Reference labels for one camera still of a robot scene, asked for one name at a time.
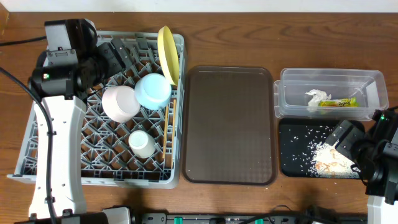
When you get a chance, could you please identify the white tissue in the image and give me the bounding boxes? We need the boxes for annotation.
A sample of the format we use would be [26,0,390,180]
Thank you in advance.
[305,89,331,113]

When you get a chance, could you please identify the food scraps rice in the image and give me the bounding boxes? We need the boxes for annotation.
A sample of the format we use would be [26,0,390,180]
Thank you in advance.
[285,127,361,179]

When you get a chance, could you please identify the yellow green snack wrapper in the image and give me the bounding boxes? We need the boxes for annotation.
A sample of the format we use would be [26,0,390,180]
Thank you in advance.
[318,97,359,108]

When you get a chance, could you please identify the dark brown serving tray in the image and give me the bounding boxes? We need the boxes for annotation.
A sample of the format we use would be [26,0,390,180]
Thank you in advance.
[182,66,277,186]

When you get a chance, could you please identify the grey dishwasher rack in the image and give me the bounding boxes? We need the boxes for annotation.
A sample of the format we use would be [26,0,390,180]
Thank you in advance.
[6,29,188,190]

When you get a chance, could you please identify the pink bowl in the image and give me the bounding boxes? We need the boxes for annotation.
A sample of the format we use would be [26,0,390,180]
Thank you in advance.
[101,85,141,123]

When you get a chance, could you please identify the white cup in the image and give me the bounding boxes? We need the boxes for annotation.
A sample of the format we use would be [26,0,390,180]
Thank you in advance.
[128,130,155,159]

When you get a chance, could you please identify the light blue bowl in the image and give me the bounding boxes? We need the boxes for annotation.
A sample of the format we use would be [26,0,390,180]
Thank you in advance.
[134,73,172,110]

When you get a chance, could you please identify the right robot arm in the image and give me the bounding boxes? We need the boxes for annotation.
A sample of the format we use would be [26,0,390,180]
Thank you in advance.
[325,106,397,224]

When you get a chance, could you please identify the clear plastic bin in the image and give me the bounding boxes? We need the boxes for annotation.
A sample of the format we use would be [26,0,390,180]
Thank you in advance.
[274,68,389,121]

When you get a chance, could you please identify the wooden chopstick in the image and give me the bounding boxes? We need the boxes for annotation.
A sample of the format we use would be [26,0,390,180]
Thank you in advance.
[170,98,177,166]
[162,105,169,161]

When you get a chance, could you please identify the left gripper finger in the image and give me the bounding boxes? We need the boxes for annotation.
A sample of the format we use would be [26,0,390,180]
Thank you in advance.
[111,38,133,67]
[98,42,124,77]

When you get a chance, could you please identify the black tray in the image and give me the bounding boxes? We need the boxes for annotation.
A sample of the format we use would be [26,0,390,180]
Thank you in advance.
[278,118,372,180]

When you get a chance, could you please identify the yellow plate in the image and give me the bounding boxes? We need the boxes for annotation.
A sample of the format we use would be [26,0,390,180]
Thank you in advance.
[157,26,180,86]

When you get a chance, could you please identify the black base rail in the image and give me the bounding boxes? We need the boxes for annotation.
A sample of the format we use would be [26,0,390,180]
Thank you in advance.
[135,213,368,224]

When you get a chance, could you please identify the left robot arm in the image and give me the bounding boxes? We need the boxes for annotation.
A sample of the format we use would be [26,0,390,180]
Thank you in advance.
[25,19,132,223]

